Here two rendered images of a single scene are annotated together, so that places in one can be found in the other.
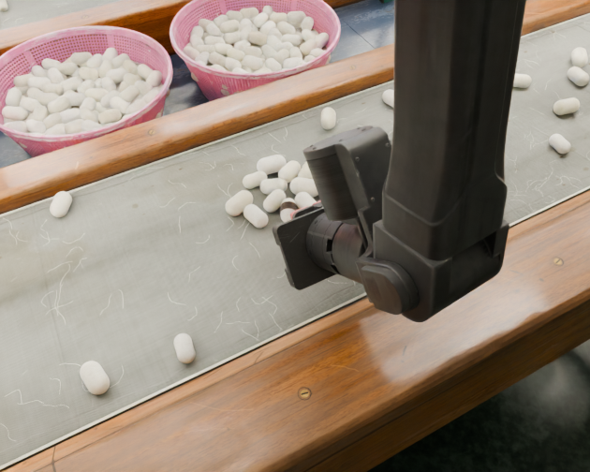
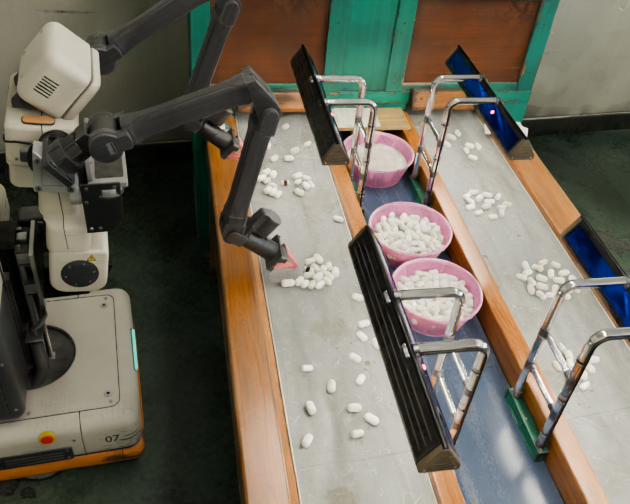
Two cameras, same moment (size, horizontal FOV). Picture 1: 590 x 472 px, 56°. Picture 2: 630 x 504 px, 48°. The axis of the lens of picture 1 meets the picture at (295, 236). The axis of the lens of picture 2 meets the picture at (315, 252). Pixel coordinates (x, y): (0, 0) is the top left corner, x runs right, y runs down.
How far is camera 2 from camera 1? 1.93 m
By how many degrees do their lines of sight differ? 68
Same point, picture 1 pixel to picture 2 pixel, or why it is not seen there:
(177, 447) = not seen: hidden behind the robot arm
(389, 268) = not seen: hidden behind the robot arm
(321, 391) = (232, 251)
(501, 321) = (230, 296)
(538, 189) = (285, 349)
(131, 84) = (412, 249)
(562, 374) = not seen: outside the picture
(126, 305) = (288, 228)
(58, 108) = (401, 227)
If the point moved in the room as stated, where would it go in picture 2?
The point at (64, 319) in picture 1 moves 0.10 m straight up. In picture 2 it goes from (290, 216) to (291, 191)
